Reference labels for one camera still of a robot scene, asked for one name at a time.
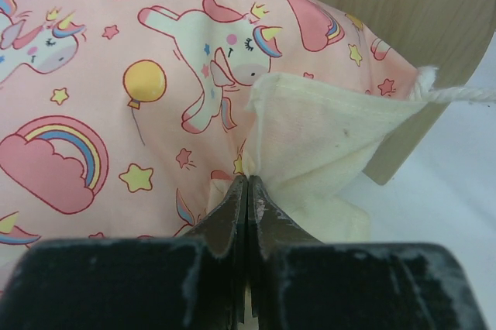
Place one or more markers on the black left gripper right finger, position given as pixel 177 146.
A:
pixel 299 282

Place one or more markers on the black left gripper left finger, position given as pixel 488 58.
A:
pixel 194 281

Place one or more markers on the pink unicorn print mattress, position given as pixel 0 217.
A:
pixel 131 118

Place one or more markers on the wooden striped pet bed frame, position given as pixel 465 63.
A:
pixel 426 35

